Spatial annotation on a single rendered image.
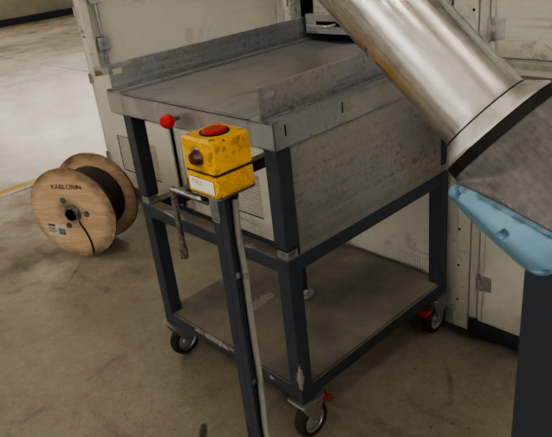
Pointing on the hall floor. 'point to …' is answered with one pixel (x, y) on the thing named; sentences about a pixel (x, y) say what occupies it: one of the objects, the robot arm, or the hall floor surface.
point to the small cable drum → (84, 203)
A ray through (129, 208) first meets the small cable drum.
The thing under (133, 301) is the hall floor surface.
